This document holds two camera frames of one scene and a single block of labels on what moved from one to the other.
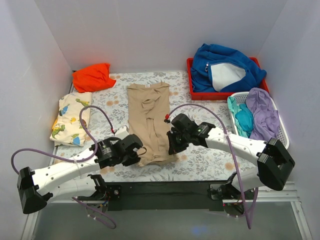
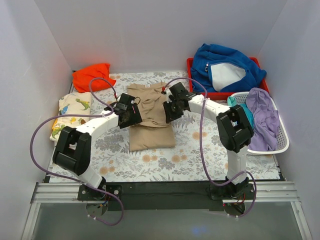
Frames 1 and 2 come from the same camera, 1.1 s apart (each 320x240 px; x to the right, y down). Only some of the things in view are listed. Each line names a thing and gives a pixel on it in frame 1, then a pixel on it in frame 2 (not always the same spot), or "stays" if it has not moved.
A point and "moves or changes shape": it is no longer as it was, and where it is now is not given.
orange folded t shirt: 89,78 stays
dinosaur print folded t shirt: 68,128 stays
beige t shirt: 149,117 moves or changes shape
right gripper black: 175,140 to 171,110
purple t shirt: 265,114 stays
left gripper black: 132,149 to 132,116
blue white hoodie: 218,68 stays
